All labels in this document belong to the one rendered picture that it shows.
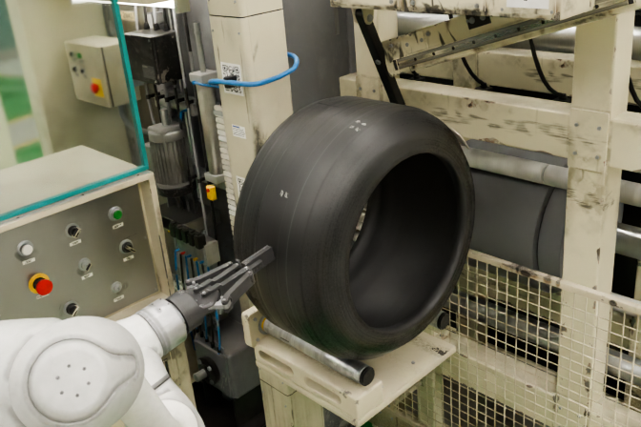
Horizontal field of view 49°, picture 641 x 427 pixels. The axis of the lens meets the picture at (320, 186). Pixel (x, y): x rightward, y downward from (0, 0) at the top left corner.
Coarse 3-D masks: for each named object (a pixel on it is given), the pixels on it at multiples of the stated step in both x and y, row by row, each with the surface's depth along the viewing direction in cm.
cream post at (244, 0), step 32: (224, 0) 159; (256, 0) 159; (224, 32) 163; (256, 32) 161; (256, 64) 163; (224, 96) 171; (256, 96) 164; (288, 96) 172; (256, 128) 167; (288, 416) 199; (320, 416) 208
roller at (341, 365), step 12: (264, 324) 178; (276, 336) 175; (288, 336) 172; (300, 348) 169; (312, 348) 166; (324, 360) 163; (336, 360) 161; (348, 360) 159; (348, 372) 158; (360, 372) 156; (372, 372) 157
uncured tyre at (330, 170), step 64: (320, 128) 146; (384, 128) 143; (448, 128) 161; (256, 192) 146; (320, 192) 136; (384, 192) 188; (448, 192) 177; (320, 256) 136; (384, 256) 189; (448, 256) 177; (320, 320) 142; (384, 320) 175
